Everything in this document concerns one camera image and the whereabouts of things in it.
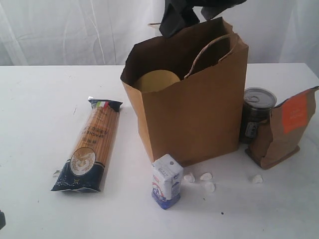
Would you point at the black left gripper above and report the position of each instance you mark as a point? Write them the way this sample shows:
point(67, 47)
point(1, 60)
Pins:
point(2, 219)

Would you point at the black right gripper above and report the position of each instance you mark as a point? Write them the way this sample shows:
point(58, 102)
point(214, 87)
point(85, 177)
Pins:
point(179, 14)

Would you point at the glass nut jar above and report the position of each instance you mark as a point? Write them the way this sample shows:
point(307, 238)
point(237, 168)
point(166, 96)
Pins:
point(156, 80)

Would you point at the brown paper shopping bag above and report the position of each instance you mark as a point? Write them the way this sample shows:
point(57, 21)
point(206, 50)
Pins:
point(198, 117)

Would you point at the dark can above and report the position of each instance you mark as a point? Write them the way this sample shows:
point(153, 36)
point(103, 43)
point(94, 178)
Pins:
point(256, 107)

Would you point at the brown kraft pouch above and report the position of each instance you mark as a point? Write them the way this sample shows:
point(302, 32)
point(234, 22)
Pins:
point(277, 138)

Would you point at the torn clear plastic scrap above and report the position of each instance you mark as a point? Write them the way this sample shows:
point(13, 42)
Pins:
point(56, 173)

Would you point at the spaghetti pack, blue ends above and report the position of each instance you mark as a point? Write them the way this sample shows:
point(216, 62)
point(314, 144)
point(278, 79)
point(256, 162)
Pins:
point(85, 168)

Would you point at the white backdrop curtain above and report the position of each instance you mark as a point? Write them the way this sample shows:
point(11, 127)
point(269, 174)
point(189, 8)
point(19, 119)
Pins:
point(102, 32)

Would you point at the small white blue milk carton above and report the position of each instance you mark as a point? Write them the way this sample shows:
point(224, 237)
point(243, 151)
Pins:
point(167, 176)

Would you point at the white garlic clove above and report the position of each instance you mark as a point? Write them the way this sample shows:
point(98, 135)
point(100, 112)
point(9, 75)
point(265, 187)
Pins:
point(209, 187)
point(189, 177)
point(206, 176)
point(257, 179)

